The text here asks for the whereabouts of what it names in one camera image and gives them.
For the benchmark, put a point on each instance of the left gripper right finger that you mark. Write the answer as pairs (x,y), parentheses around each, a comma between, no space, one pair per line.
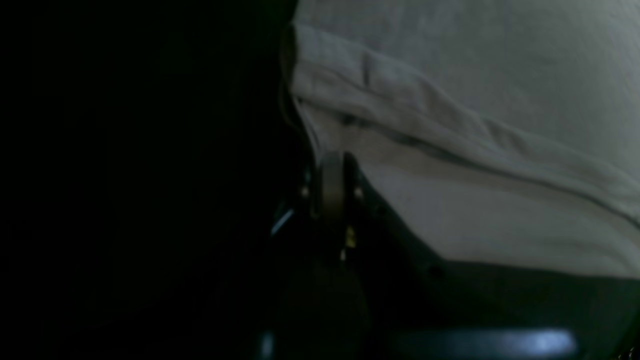
(426,307)

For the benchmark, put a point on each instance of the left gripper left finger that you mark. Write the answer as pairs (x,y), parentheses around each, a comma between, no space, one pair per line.
(300,300)

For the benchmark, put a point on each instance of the grey T-shirt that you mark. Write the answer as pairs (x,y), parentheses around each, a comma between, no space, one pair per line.
(502,132)

